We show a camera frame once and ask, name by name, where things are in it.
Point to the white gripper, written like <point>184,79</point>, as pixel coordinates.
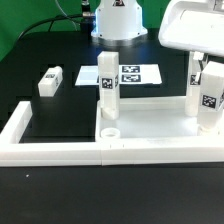
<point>194,25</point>

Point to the white U-shaped obstacle frame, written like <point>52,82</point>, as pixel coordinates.
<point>110,151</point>

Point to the white marker sheet with tags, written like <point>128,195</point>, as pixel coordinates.
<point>128,75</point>

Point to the black cable connector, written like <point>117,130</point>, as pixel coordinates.
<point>88,17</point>

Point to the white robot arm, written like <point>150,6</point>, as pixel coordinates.
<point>119,23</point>

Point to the white desk tabletop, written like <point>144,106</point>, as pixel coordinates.
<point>160,119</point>

